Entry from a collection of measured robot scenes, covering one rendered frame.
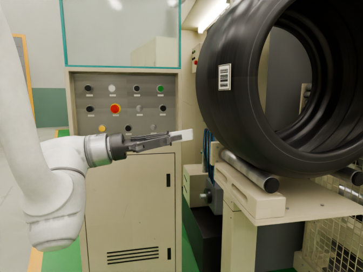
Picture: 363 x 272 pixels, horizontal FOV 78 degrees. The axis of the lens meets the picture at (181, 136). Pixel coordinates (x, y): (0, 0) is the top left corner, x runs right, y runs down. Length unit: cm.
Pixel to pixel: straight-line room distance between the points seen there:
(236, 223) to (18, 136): 94
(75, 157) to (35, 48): 894
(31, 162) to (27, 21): 927
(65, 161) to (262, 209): 52
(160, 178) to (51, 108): 833
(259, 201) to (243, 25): 45
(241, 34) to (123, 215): 104
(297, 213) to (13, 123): 72
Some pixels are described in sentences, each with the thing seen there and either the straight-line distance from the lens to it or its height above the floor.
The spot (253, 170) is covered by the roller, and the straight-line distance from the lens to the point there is 72.
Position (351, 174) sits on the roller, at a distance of 84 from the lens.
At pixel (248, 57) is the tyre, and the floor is 123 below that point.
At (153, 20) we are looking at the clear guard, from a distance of 122.
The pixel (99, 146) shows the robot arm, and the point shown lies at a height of 101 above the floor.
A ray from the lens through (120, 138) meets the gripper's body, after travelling 63.
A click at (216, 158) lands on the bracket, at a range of 95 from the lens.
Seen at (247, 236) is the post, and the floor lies 48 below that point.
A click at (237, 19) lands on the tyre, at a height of 132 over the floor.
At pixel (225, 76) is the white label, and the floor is 118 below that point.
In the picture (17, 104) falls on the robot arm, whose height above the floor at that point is 113.
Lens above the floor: 114
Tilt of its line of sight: 10 degrees down
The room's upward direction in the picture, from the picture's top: straight up
